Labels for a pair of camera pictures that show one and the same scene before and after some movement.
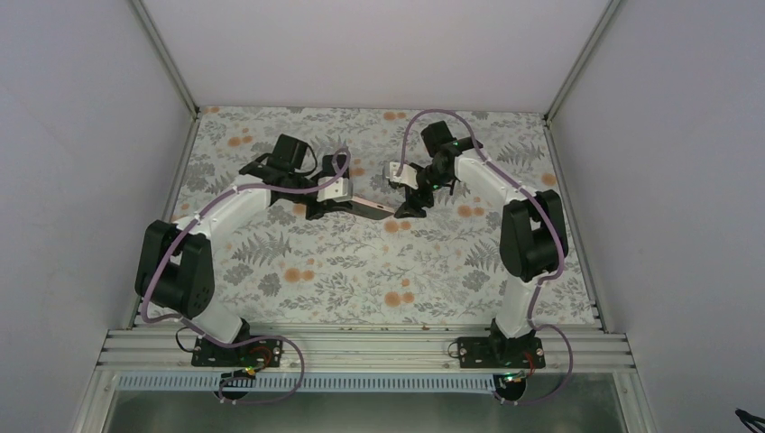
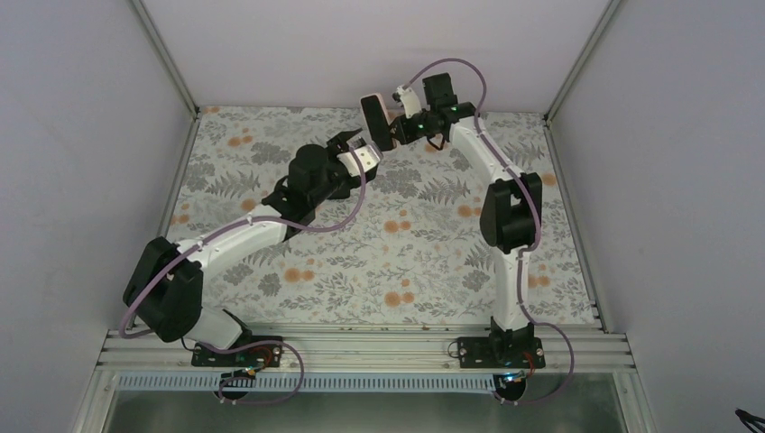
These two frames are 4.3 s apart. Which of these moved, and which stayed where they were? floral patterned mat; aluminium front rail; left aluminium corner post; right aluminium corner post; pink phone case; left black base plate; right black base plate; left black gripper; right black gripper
Moved: pink phone case; left black gripper; right black gripper
Stayed: floral patterned mat; left aluminium corner post; right black base plate; left black base plate; right aluminium corner post; aluminium front rail
